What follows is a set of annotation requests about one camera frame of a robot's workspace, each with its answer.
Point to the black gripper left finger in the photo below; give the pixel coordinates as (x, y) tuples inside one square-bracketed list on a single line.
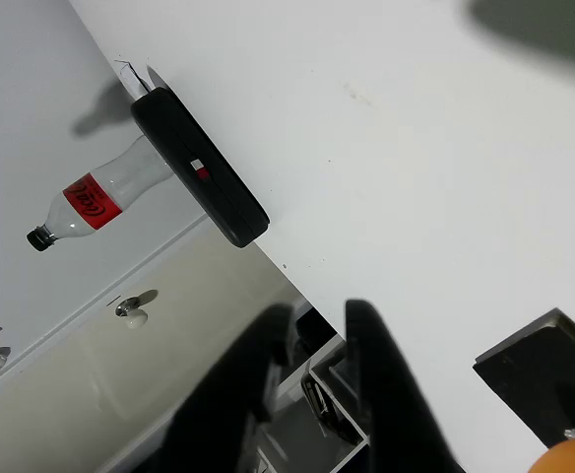
[(223, 404)]

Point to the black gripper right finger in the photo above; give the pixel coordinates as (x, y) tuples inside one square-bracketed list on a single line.
[(396, 409)]

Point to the yellow rubber duck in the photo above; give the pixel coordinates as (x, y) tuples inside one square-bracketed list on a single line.
[(573, 458)]

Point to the black square pad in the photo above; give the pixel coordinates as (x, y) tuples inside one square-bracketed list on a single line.
[(538, 374)]

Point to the black item in shelf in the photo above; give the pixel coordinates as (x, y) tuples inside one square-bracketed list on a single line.
[(332, 419)]

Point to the white shelf unit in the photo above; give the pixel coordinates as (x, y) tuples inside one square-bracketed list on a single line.
[(292, 382)]

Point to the cream panel door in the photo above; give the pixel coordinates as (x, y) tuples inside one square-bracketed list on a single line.
[(110, 379)]

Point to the black oblong case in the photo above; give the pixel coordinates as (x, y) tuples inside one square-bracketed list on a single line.
[(199, 167)]

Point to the clear cola bottle red label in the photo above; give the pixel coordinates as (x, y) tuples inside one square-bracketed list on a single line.
[(90, 202)]

